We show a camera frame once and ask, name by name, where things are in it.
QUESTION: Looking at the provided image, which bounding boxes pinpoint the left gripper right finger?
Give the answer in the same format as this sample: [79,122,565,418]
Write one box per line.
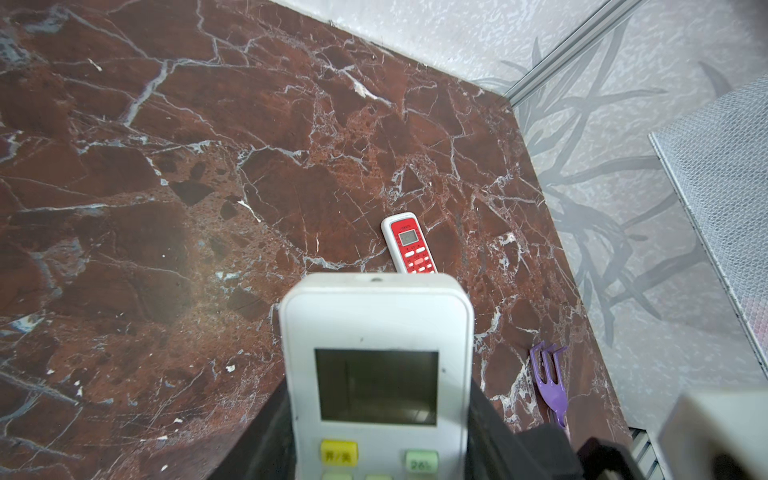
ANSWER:
[464,382,584,479]

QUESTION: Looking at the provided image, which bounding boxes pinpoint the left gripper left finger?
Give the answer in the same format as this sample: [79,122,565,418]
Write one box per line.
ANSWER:
[207,379,297,480]

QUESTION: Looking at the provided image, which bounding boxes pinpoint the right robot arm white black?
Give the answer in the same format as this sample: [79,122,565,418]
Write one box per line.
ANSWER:
[652,387,767,479]

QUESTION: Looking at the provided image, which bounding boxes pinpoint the red white remote control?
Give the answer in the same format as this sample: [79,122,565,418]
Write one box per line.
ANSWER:
[380,212,437,274]

